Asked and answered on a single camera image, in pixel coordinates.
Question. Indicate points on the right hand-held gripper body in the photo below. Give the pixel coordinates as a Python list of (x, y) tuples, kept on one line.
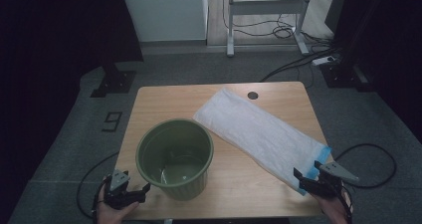
[(326, 185)]

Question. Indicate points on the white garbage bag blue edge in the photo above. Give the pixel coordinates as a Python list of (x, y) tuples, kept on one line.
[(255, 131)]

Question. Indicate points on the black stand base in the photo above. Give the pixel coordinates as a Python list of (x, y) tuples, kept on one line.
[(114, 83), (341, 76)]

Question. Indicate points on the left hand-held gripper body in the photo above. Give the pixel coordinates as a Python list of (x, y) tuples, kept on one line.
[(119, 195)]

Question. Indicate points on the person's right hand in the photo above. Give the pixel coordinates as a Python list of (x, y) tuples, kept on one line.
[(335, 209)]

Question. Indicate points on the round black table grommet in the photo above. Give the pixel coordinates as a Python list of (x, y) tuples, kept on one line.
[(253, 95)]

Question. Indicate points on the green plastic trash bin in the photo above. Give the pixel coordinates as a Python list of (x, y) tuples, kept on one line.
[(175, 184)]

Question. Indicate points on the person's left hand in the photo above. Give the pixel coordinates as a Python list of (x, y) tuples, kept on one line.
[(111, 215)]

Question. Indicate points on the black curtain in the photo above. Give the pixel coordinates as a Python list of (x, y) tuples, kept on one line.
[(398, 51), (49, 35)]

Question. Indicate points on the white power strip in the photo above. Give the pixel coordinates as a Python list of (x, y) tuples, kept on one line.
[(323, 60)]

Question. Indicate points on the white cabinet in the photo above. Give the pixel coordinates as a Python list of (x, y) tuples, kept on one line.
[(166, 11)]

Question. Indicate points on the white metal desk frame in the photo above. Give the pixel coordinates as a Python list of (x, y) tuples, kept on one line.
[(265, 7)]

